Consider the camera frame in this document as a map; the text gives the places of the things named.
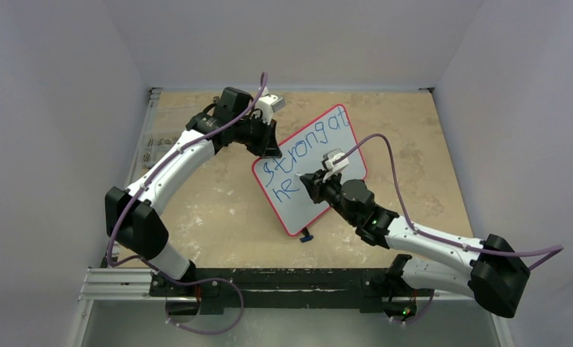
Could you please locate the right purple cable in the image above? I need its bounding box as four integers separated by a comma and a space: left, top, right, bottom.
336, 133, 566, 327

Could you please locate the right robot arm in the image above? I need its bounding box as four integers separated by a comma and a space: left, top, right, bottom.
298, 170, 531, 318

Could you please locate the blue marker cap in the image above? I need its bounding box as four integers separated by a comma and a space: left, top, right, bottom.
300, 235, 313, 243

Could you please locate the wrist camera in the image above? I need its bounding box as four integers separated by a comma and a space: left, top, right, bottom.
255, 87, 286, 124
321, 148, 349, 182

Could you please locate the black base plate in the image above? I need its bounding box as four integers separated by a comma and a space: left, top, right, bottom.
149, 268, 417, 319

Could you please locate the pink framed whiteboard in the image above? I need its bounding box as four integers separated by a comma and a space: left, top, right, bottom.
251, 104, 368, 238

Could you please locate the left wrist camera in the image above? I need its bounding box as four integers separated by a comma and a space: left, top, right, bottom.
255, 87, 286, 124

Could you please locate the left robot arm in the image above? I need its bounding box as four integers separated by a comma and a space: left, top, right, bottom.
105, 87, 286, 283

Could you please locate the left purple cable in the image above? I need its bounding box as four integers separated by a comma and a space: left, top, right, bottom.
106, 72, 270, 335

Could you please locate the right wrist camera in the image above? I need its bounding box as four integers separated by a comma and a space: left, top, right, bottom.
321, 148, 349, 182

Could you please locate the purple cable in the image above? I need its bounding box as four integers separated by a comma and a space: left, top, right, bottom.
336, 133, 566, 327
106, 72, 270, 335

